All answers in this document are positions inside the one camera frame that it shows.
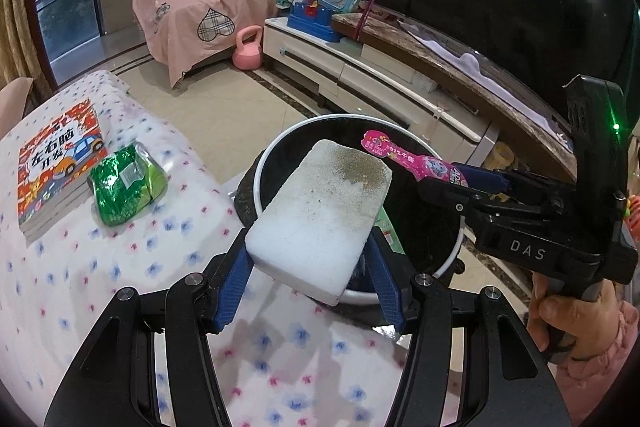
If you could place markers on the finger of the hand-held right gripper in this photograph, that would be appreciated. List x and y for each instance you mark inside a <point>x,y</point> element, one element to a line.
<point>455,199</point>
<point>490,179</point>

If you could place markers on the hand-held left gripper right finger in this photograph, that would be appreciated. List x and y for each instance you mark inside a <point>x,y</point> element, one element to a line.
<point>387,277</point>

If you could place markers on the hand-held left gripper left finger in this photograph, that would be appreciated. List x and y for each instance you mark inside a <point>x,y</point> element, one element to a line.
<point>232,287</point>

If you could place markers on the black bin with white rim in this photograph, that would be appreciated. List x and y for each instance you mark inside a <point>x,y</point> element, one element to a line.
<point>430,232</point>

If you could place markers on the pink toothbrush package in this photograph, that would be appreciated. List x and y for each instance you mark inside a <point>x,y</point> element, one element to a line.
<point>430,164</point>

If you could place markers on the white foam sponge block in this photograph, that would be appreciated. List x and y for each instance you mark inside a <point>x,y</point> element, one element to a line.
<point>320,217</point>

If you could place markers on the person's right forearm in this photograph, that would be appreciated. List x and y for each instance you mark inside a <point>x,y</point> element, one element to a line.
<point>600,382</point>

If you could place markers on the person's right hand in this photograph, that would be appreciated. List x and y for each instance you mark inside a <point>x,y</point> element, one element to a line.
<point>555,312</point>

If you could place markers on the white cloth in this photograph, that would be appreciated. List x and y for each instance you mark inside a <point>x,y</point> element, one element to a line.
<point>450,49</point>

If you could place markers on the white television cabinet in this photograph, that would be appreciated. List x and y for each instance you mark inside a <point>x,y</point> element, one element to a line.
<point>380,77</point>

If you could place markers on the green snack packet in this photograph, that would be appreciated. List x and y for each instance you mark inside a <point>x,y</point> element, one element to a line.
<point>125,187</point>

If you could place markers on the stack of children's books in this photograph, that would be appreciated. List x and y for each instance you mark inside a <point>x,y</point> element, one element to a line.
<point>55,167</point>

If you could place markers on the pink kettlebell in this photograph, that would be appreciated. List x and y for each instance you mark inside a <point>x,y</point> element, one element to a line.
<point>248,57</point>

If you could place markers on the blue toy cash register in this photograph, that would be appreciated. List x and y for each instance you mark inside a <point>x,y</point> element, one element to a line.
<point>310,19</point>

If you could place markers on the beige sofa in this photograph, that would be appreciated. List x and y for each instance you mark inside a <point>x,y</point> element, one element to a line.
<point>15,102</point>

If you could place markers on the golden curtain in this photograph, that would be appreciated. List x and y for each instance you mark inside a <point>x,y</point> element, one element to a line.
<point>20,17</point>

